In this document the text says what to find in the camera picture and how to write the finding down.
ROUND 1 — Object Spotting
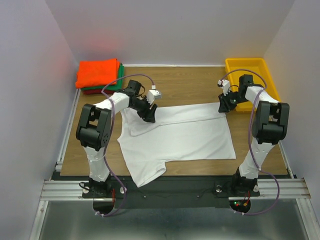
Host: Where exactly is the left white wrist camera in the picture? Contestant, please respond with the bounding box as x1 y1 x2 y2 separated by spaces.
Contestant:
146 89 162 105

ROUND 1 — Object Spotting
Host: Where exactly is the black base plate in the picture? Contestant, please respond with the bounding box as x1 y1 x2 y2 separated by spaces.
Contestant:
79 175 260 213

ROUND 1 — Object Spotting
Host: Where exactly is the red folded t shirt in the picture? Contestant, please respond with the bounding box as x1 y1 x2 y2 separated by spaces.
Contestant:
82 88 115 95

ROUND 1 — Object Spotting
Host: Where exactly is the yellow plastic tray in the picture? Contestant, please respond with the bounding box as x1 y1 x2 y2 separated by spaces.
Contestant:
225 58 281 101

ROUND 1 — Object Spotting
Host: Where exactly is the white t shirt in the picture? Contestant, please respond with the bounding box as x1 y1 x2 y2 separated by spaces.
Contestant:
117 102 236 188

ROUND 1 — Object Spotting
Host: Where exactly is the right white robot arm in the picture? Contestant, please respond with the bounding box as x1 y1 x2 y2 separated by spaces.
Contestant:
217 74 290 195

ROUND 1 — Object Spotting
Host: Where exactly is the orange folded t shirt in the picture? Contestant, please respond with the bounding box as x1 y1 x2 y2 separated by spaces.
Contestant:
75 58 120 89

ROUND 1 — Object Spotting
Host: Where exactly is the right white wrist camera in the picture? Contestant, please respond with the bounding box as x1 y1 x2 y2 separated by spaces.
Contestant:
217 79 231 96

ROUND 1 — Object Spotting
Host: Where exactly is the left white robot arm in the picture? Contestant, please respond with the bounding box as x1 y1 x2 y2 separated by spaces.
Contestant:
75 80 162 197

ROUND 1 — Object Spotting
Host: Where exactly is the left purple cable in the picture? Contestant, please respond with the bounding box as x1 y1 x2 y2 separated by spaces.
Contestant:
93 73 157 218

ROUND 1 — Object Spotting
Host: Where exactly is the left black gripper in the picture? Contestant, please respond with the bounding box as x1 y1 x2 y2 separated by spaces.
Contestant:
130 95 158 124

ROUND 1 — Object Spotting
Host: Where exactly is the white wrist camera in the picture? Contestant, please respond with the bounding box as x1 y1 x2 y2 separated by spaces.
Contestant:
146 89 162 105
217 79 231 96

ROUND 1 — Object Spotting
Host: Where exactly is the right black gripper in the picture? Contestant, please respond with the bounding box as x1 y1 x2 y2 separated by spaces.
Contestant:
217 89 248 113

